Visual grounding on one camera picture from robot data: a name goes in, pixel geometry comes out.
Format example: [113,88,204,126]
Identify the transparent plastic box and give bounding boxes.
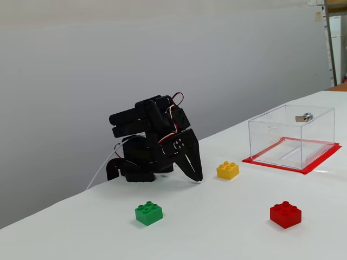
[248,104,336,171]

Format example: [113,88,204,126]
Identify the red lego brick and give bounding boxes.
[269,200,303,230]

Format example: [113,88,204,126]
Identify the green lego brick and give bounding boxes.
[134,200,164,227]

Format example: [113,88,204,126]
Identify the white cable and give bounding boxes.
[86,135,139,191]

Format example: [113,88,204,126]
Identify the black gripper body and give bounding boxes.
[158,128,200,164]

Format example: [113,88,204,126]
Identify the white refrigerator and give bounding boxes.
[329,15,343,86]

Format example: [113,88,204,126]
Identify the black table clamp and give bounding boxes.
[105,158,121,181]

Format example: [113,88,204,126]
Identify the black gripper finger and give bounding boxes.
[186,145,204,183]
[174,154,201,182]

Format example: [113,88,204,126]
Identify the silver metal box lock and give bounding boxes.
[295,112,314,123]

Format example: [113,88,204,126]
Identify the brown wooden surface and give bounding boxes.
[324,82,347,92]

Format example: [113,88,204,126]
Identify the yellow lego brick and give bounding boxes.
[216,161,240,180]

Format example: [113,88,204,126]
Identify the grey metal shelf post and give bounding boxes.
[324,0,338,87]

